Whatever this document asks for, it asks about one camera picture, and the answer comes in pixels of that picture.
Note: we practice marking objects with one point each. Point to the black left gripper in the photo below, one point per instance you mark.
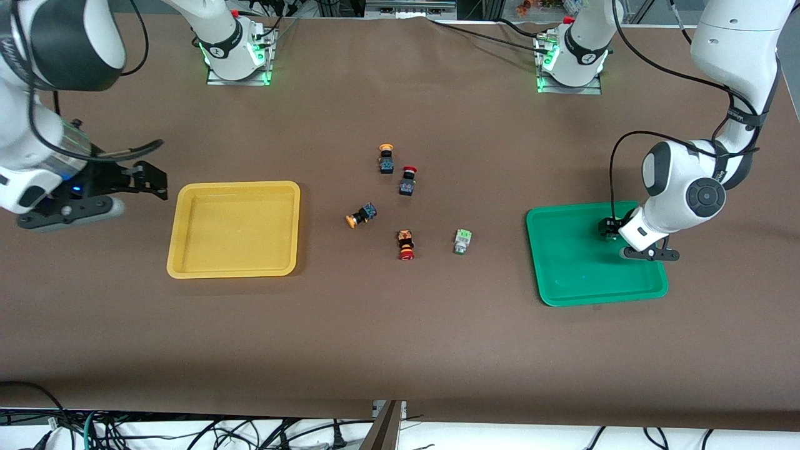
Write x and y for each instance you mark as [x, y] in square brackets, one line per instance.
[607, 228]

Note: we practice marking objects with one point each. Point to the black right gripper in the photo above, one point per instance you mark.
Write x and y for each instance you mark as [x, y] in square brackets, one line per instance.
[103, 178]

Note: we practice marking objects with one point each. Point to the yellow mushroom push button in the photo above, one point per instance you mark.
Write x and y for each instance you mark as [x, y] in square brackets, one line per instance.
[386, 164]
[364, 214]

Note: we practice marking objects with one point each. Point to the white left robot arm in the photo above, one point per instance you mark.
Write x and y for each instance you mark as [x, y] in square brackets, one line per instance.
[675, 187]

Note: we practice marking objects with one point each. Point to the green plastic tray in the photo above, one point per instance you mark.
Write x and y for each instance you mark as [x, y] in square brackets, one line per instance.
[575, 262]

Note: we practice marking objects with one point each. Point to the yellow plastic tray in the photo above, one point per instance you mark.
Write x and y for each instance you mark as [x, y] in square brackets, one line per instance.
[234, 231]

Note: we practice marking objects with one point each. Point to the green square push button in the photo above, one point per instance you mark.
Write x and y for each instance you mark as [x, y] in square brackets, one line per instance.
[462, 240]

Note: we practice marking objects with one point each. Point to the red button orange body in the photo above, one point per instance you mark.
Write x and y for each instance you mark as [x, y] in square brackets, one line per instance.
[405, 242]

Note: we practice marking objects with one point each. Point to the red button black blue body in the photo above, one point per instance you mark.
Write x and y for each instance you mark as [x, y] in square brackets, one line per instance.
[407, 184]

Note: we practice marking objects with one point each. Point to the colourful background items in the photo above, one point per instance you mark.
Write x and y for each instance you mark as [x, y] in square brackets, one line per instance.
[531, 5]

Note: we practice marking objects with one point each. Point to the grey metal table beam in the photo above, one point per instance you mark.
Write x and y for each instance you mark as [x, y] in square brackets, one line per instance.
[384, 431]

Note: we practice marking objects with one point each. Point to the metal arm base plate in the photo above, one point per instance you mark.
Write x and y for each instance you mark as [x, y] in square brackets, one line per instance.
[250, 81]
[587, 89]

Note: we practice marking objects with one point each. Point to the aluminium frame rail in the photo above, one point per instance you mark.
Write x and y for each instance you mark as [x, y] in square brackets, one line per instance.
[406, 7]

